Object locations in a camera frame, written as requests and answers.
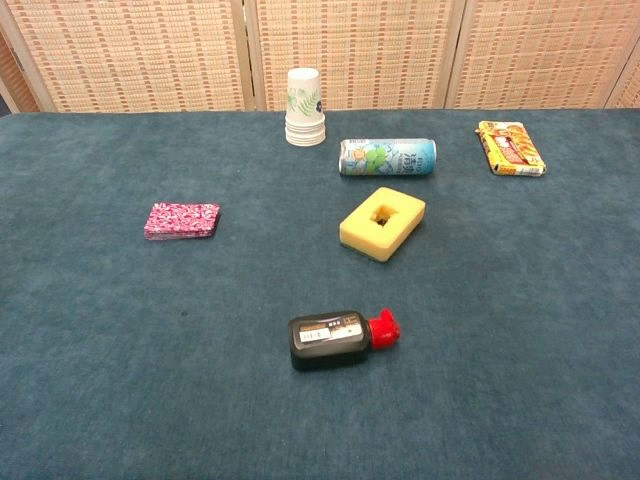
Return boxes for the light blue drink can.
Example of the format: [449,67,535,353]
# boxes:
[339,138,438,177]

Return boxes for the black ink bottle red cap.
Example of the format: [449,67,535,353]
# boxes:
[287,307,402,372]

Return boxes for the yellow snack packet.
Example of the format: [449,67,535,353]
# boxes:
[474,120,548,177]

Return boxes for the woven bamboo screen panel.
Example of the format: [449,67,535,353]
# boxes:
[244,0,466,112]
[0,14,44,116]
[604,49,640,110]
[0,0,256,114]
[444,0,640,111]

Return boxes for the white paper cup stack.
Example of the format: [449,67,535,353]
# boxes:
[284,67,327,148]

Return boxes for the blue felt table cover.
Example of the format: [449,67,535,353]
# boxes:
[0,108,640,480]

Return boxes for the yellow sponge with square hole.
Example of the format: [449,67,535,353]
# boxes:
[338,186,427,264]

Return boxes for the pink patterned packet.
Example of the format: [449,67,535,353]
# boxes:
[143,201,222,242]

